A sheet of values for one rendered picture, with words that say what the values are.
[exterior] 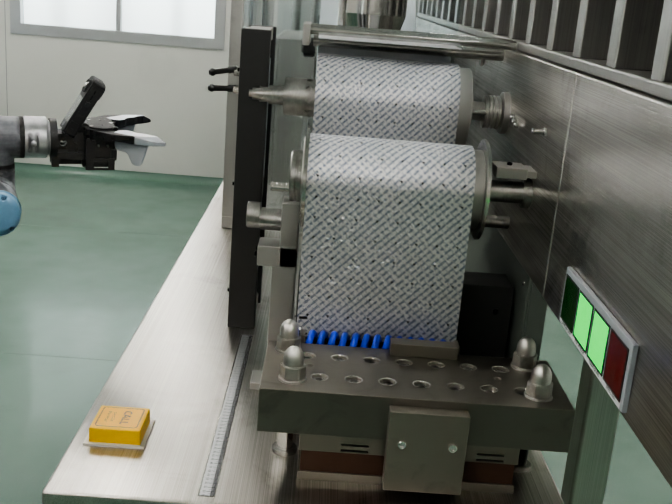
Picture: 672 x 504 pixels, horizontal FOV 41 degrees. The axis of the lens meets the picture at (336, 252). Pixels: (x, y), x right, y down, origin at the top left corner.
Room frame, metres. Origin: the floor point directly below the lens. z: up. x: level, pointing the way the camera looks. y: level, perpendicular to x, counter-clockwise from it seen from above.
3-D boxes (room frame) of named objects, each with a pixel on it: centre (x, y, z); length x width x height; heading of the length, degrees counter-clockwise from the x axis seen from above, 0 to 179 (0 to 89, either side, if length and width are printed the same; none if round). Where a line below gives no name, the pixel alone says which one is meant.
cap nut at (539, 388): (1.08, -0.28, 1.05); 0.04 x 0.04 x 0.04
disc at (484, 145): (1.30, -0.20, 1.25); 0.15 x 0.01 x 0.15; 1
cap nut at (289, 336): (1.17, 0.06, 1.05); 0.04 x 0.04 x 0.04
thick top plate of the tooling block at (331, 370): (1.12, -0.12, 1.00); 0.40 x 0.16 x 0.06; 91
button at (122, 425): (1.13, 0.28, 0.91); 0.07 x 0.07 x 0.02; 1
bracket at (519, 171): (1.30, -0.25, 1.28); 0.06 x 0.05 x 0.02; 91
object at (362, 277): (1.24, -0.07, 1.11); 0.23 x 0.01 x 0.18; 91
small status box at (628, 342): (0.91, -0.28, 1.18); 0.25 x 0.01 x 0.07; 1
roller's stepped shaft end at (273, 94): (1.54, 0.14, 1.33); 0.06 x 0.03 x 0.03; 91
